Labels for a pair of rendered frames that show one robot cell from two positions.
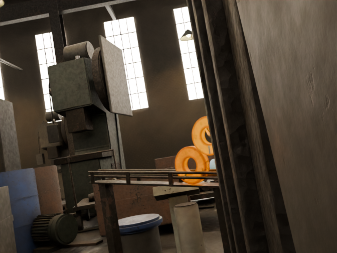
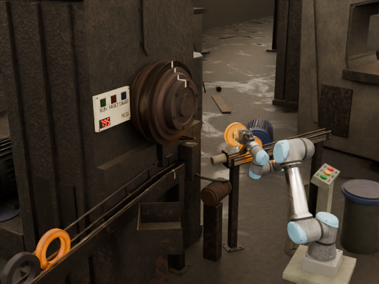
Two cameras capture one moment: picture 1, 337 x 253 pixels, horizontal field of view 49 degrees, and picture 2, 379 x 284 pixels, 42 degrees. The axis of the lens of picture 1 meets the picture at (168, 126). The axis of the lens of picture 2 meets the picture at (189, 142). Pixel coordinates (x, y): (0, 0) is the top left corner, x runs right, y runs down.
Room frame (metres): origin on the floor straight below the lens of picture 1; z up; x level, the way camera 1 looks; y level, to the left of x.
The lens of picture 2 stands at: (2.61, -2.89, 1.83)
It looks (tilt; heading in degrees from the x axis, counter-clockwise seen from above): 20 degrees down; 119
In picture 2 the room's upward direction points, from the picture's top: straight up
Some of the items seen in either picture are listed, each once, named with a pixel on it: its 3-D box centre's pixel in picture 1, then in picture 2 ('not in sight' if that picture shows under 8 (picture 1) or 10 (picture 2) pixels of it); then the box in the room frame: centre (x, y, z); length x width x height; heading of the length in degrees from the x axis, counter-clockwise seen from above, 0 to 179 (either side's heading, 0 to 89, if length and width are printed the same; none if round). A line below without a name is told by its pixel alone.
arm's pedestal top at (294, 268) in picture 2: not in sight; (320, 268); (2.12, -0.55, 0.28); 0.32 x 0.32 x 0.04; 1
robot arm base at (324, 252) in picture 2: not in sight; (322, 245); (2.12, -0.55, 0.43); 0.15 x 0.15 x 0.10
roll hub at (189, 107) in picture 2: not in sight; (183, 105); (1.32, -0.64, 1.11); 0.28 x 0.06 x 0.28; 87
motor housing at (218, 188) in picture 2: not in sight; (215, 219); (1.37, -0.31, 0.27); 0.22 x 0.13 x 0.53; 87
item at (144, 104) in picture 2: not in sight; (167, 102); (1.22, -0.63, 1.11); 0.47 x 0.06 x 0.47; 87
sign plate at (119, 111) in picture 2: not in sight; (112, 108); (1.09, -0.97, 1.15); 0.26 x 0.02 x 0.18; 87
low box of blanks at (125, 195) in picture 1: (144, 201); not in sight; (3.95, 0.39, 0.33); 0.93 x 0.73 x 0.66; 94
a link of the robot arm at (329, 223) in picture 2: not in sight; (325, 226); (2.12, -0.56, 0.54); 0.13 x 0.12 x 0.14; 51
